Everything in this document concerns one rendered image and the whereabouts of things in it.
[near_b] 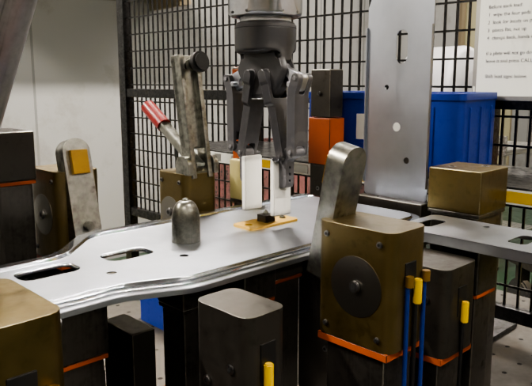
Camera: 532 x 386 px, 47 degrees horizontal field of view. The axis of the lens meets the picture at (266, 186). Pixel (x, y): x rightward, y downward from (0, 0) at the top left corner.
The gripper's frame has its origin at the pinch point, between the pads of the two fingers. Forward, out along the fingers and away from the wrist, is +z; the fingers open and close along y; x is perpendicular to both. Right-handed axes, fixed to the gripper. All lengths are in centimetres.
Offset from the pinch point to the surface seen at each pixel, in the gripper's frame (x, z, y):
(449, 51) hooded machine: 424, -39, -218
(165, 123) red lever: -0.2, -7.0, -21.1
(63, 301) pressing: -31.3, 5.1, 8.1
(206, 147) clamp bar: 1.1, -3.9, -13.3
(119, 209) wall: 158, 70, -305
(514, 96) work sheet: 54, -11, 7
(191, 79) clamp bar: 0.7, -13.5, -15.7
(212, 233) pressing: -8.4, 4.7, -0.5
